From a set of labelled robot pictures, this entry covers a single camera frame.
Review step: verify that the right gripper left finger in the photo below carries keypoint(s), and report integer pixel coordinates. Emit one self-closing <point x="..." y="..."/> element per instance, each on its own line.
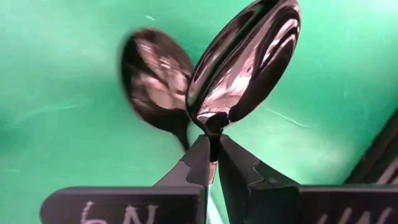
<point x="140" y="205"/>

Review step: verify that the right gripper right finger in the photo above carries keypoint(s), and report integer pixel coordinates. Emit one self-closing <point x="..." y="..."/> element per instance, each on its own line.
<point x="295" y="205"/>

